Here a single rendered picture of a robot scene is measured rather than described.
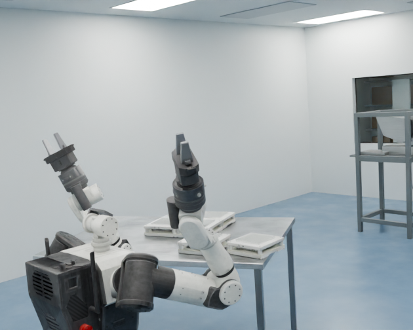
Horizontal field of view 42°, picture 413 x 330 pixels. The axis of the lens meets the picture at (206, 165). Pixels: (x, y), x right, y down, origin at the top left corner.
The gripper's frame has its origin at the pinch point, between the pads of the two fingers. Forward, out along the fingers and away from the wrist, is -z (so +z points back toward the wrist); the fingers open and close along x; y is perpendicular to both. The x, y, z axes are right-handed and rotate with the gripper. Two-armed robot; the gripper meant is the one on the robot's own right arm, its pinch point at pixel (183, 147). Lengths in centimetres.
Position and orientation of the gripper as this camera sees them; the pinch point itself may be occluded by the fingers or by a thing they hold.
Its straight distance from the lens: 144.1
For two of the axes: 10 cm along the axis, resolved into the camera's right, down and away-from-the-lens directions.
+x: -2.8, -4.7, 8.4
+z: 0.9, 8.5, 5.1
